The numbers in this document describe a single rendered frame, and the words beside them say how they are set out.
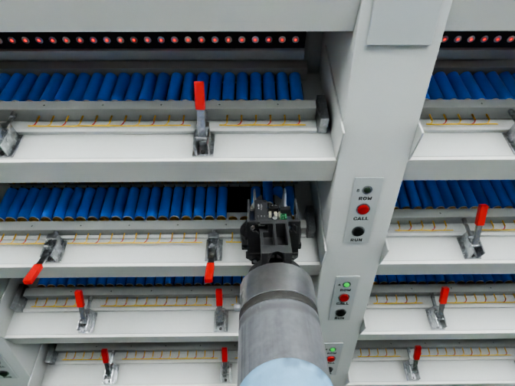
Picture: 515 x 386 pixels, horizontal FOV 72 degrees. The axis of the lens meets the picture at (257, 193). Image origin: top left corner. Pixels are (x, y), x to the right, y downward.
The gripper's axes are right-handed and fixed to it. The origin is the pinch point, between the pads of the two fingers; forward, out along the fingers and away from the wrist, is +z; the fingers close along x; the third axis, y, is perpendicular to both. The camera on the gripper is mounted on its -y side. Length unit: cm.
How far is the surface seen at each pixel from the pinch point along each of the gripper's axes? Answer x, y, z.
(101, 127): 24.2, 15.6, -2.4
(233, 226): 6.0, -2.1, -3.4
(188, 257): 13.6, -5.9, -6.8
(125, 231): 24.4, -3.0, -3.4
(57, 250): 35.0, -4.5, -6.3
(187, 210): 14.2, -1.2, 0.2
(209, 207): 10.3, -1.0, 0.7
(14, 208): 44.8, -1.1, 1.0
